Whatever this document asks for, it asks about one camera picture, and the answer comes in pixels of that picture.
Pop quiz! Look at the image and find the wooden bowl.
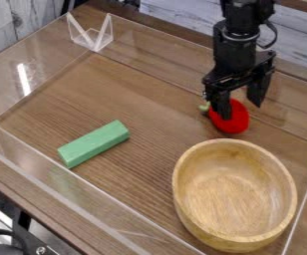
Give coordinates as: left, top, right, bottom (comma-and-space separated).
172, 138, 297, 253

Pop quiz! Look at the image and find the black table leg bracket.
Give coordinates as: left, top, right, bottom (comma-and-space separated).
13, 210, 59, 255

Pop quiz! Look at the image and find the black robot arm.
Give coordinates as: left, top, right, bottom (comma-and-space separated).
202, 0, 277, 121

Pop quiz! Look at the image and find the clear acrylic tray wall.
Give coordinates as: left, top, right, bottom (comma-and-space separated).
0, 8, 307, 255

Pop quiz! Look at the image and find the green rectangular block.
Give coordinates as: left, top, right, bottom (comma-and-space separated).
58, 120, 130, 168

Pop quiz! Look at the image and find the red plush strawberry toy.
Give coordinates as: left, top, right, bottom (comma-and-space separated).
198, 99, 249, 134

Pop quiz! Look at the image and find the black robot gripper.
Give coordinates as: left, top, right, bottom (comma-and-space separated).
202, 21, 276, 121

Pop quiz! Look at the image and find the black cable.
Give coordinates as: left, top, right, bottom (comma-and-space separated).
255, 19, 279, 51

